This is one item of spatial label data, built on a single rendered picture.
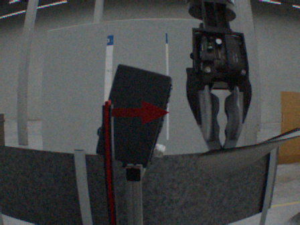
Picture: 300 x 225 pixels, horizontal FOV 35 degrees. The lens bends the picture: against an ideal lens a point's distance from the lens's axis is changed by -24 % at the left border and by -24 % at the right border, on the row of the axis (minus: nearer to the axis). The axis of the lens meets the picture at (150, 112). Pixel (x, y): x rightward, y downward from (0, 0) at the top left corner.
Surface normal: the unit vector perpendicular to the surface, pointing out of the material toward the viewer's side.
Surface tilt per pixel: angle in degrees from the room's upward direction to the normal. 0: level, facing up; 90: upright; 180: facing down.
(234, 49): 73
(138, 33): 90
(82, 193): 90
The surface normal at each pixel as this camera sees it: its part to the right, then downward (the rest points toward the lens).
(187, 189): 0.35, 0.04
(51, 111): -0.22, 0.04
